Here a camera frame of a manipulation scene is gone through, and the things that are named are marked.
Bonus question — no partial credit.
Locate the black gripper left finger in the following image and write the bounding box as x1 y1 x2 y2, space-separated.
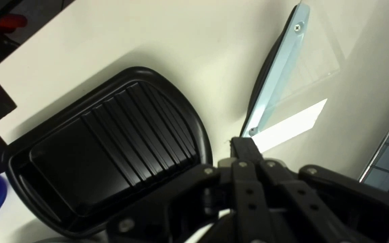
105 136 267 243

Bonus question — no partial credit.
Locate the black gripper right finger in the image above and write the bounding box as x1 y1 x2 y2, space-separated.
247 137 389 243

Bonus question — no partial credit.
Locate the light blue metal bar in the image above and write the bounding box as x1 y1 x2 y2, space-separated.
237 0 355 141

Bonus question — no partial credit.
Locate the black ribbed baking tray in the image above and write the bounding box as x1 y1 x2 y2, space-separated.
1 65 214 239

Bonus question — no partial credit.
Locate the black perforated mounting board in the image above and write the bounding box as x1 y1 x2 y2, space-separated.
0 0 76 76

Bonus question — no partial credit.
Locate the black clamp orange handle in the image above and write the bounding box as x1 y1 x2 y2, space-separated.
0 11 29 52

